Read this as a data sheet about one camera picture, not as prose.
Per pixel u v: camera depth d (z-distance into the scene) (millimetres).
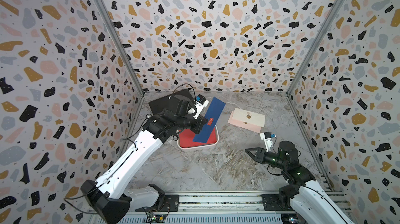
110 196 370
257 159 689
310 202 516
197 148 877
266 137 715
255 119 1071
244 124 1040
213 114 676
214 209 731
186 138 877
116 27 862
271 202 733
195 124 599
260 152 677
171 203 743
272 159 663
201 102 594
